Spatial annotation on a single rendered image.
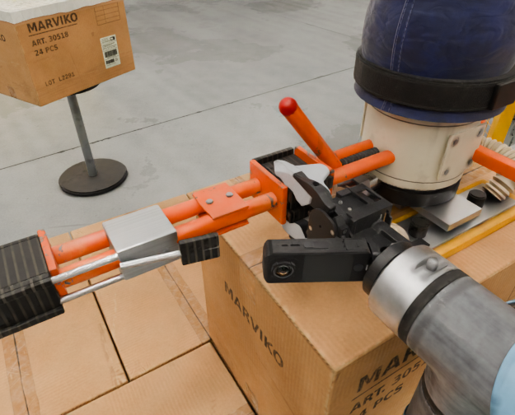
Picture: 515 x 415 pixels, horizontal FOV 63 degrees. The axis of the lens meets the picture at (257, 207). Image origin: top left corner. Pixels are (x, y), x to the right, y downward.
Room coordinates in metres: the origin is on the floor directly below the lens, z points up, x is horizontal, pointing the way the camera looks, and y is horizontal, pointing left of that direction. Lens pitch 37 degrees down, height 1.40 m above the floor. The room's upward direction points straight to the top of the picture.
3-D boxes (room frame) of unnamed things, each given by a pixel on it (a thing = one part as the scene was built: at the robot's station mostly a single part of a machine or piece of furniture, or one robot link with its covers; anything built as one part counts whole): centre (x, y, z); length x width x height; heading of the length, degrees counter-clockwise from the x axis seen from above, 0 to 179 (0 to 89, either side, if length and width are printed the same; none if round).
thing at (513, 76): (0.61, -0.26, 1.19); 0.23 x 0.23 x 0.04
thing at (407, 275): (0.29, -0.16, 1.08); 0.09 x 0.05 x 0.10; 122
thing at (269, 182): (0.49, -0.05, 1.08); 0.10 x 0.08 x 0.06; 32
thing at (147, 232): (0.37, 0.14, 1.07); 0.07 x 0.07 x 0.04; 32
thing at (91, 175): (2.16, 1.00, 0.31); 0.40 x 0.40 x 0.62
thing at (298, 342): (0.61, -0.24, 0.75); 0.60 x 0.40 x 0.40; 121
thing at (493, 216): (0.54, -0.31, 0.97); 0.34 x 0.10 x 0.05; 122
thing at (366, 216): (0.37, -0.12, 1.08); 0.12 x 0.09 x 0.08; 32
